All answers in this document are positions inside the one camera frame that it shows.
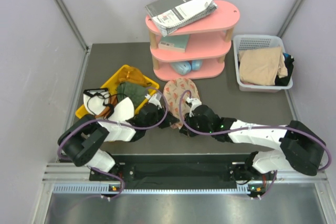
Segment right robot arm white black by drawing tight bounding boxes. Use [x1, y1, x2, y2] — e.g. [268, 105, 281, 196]
[177, 103, 331, 180]

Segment beige folded garment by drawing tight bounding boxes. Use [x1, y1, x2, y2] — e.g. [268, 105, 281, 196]
[238, 47, 287, 86]

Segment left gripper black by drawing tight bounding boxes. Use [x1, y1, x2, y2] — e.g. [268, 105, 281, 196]
[144, 104, 179, 130]

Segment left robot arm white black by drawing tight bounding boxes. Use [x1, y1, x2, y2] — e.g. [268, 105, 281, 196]
[57, 103, 169, 180]

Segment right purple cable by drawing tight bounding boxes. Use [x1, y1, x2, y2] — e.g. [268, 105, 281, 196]
[178, 89, 332, 200]

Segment purple cable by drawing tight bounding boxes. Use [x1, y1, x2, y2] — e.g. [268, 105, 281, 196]
[57, 86, 169, 201]
[178, 89, 332, 200]

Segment grey cable duct rail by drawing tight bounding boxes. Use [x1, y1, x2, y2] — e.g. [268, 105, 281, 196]
[52, 184, 263, 195]

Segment teal book on shelf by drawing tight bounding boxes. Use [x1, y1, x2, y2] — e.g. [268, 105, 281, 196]
[158, 35, 190, 53]

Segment pink three-tier shelf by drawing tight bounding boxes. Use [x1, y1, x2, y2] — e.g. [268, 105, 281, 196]
[145, 0, 240, 81]

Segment white bra black straps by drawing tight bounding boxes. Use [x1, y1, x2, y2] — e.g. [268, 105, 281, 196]
[83, 88, 136, 124]

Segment grey spiral notebook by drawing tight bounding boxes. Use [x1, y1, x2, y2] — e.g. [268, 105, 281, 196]
[145, 0, 217, 37]

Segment floral mesh laundry bag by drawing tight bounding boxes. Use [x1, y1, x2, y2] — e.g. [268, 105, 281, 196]
[163, 78, 200, 130]

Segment black garment in basket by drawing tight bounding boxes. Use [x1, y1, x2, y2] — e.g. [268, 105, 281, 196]
[275, 53, 295, 86]

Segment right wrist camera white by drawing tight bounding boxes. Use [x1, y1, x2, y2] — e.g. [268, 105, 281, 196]
[186, 98, 202, 117]

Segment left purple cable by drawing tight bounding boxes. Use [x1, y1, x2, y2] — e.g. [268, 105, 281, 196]
[57, 86, 169, 201]

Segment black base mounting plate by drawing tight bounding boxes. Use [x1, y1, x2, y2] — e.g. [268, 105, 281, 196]
[89, 154, 266, 190]

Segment light blue slippers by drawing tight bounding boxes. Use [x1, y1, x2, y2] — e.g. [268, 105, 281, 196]
[170, 60, 203, 76]

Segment orange mesh garment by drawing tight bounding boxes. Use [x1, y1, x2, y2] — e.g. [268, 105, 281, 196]
[117, 67, 151, 87]

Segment grey plastic basket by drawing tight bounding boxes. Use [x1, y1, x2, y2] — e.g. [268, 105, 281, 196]
[232, 35, 293, 93]

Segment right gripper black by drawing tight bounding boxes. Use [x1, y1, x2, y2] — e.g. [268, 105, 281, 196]
[180, 112, 213, 138]

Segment green garment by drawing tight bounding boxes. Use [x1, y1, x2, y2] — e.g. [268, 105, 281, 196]
[117, 82, 148, 108]

